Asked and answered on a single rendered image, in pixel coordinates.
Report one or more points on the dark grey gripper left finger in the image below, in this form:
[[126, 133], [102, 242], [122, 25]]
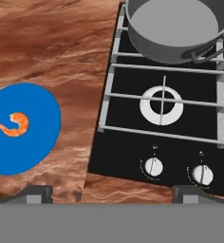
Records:
[[38, 193]]

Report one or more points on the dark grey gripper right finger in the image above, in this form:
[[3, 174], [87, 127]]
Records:
[[186, 193]]

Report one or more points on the grey pot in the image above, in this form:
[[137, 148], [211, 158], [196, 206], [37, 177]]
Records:
[[174, 28]]

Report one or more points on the white hob knob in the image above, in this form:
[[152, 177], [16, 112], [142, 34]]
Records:
[[202, 174], [153, 166]]

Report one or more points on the blue plate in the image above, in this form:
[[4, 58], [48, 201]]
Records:
[[22, 148]]

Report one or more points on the orange shrimp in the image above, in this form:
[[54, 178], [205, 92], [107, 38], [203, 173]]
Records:
[[21, 124]]

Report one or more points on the black hob with grey grates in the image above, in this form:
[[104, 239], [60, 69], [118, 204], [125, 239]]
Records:
[[126, 152]]

